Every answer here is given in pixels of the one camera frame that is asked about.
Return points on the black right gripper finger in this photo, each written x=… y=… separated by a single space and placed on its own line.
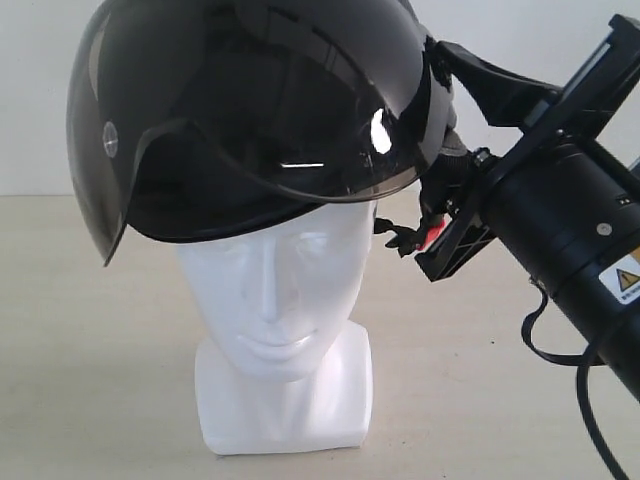
x=506 y=99

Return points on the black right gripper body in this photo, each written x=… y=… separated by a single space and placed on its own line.
x=466 y=185

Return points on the black helmet with tinted visor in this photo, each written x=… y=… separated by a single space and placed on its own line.
x=196 y=121

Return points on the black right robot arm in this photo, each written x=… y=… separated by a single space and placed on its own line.
x=562 y=205

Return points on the white mannequin head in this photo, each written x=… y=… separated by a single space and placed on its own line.
x=283 y=367

